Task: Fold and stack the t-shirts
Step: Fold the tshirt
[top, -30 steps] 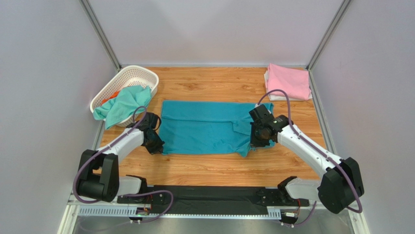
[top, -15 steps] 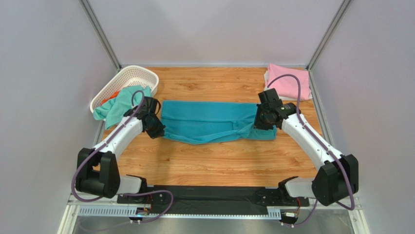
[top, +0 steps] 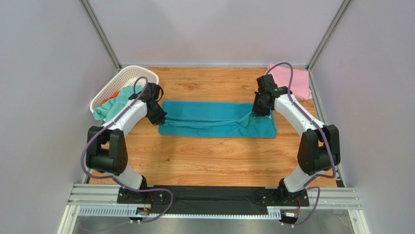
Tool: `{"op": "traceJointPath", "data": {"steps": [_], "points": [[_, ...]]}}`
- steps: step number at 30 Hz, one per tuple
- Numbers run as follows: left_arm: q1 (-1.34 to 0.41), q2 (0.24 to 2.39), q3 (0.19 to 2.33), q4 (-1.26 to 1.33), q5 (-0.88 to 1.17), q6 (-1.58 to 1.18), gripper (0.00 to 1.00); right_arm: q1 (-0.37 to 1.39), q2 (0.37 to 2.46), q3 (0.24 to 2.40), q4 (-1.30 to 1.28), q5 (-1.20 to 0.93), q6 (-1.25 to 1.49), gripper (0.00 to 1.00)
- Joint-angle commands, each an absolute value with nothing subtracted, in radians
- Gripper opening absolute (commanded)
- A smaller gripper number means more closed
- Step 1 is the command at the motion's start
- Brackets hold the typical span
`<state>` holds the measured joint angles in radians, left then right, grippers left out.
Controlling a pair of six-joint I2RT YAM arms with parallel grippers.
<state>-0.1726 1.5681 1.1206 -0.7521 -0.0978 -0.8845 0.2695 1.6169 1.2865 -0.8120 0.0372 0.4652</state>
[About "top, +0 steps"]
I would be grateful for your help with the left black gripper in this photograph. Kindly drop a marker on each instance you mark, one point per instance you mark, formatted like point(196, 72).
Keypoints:
point(160, 119)

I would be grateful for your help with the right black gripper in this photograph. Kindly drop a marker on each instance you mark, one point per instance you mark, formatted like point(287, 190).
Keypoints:
point(260, 110)

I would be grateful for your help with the teal t shirt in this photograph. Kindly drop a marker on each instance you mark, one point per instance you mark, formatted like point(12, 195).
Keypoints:
point(209, 119)

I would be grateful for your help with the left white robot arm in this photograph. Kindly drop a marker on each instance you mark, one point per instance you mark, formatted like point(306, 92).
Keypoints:
point(106, 150)

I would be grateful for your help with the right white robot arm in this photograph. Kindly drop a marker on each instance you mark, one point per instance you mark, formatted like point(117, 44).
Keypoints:
point(319, 149)

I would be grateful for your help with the white plastic laundry basket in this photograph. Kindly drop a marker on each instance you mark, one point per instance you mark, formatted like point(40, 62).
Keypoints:
point(124, 78)

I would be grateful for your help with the folded pink t shirt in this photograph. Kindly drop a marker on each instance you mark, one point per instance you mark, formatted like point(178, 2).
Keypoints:
point(300, 86)

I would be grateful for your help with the orange garment in basket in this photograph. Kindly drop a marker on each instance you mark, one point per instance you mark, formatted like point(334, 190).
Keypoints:
point(110, 96)

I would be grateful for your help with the light mint t shirt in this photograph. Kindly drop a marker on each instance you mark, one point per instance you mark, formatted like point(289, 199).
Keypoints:
point(111, 107)

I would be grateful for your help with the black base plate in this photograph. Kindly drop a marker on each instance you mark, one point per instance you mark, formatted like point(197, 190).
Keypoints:
point(213, 200)

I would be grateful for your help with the aluminium frame rail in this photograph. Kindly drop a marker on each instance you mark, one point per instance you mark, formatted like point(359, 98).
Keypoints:
point(101, 200)

